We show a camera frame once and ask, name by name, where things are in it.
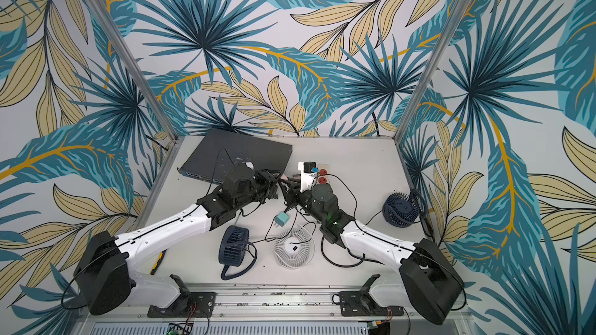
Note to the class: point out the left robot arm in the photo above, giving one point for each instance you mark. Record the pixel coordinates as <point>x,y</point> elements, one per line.
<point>107,274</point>

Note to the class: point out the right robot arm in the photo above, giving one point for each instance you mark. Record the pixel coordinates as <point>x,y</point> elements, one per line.
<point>430,282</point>

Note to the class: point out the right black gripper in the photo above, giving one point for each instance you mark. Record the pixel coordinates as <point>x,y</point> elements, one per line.
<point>294,194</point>

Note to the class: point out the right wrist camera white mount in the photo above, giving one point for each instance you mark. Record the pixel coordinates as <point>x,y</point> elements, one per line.
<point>308,174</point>

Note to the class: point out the yellow black tool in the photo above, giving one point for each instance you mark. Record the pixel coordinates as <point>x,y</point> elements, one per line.
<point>158,262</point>

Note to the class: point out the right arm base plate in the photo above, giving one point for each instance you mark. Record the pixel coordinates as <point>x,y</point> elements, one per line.
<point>361,302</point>

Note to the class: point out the white round desk fan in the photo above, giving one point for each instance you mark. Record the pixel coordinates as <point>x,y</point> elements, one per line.
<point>295,250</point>

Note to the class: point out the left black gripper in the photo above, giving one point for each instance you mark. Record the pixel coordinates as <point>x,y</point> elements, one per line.
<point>269,180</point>

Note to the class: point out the navy blue desk fan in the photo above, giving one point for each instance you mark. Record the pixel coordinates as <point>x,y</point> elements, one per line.
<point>234,245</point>

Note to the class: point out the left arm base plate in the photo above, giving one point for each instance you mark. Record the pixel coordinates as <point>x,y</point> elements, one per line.
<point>188,304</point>

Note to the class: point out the dark grey network switch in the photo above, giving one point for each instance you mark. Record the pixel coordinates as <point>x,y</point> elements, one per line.
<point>220,151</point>

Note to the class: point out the beige power strip red sockets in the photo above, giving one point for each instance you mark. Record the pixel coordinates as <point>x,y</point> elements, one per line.
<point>319,176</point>

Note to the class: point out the dark blue round fan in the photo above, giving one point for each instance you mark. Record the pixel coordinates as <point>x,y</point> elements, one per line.
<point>399,211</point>

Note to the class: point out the teal USB charger plug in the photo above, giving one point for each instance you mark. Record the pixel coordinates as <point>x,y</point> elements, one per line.
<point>281,219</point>

